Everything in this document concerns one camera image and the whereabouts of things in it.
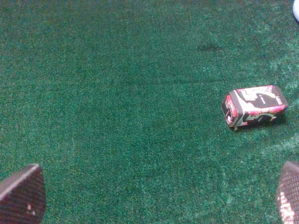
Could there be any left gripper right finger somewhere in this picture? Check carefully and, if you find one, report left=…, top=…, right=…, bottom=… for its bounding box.
left=276, top=161, right=299, bottom=224

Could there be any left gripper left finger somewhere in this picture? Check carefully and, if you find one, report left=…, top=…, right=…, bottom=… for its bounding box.
left=0, top=164, right=46, bottom=224

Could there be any green velvet table cloth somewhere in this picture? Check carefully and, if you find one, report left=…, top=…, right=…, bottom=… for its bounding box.
left=0, top=0, right=299, bottom=224

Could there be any black pink patterned box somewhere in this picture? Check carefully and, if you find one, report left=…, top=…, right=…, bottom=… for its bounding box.
left=221, top=85, right=289, bottom=131

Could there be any light blue bowl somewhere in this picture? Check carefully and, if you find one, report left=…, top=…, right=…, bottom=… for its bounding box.
left=292, top=0, right=299, bottom=22

